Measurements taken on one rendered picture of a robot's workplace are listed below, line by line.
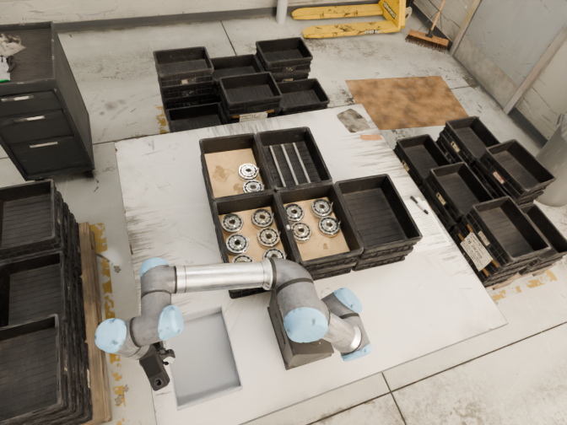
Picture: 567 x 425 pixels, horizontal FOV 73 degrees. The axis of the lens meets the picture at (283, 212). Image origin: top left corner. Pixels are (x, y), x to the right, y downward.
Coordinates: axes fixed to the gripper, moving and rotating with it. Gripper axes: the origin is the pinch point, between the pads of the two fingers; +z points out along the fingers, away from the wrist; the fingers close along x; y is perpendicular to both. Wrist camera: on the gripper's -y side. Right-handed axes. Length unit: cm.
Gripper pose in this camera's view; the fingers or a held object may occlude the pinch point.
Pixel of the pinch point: (170, 363)
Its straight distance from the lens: 133.4
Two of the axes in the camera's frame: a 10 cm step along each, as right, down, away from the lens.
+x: -9.1, 4.1, -0.7
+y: -3.8, -7.8, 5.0
